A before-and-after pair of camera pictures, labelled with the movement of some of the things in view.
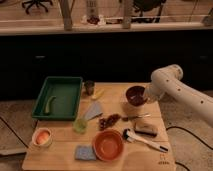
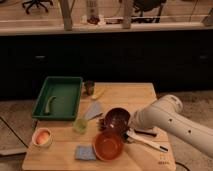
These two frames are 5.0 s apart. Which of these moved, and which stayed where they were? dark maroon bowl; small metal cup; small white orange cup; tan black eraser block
Moved: dark maroon bowl
Stayed: small white orange cup; small metal cup; tan black eraser block
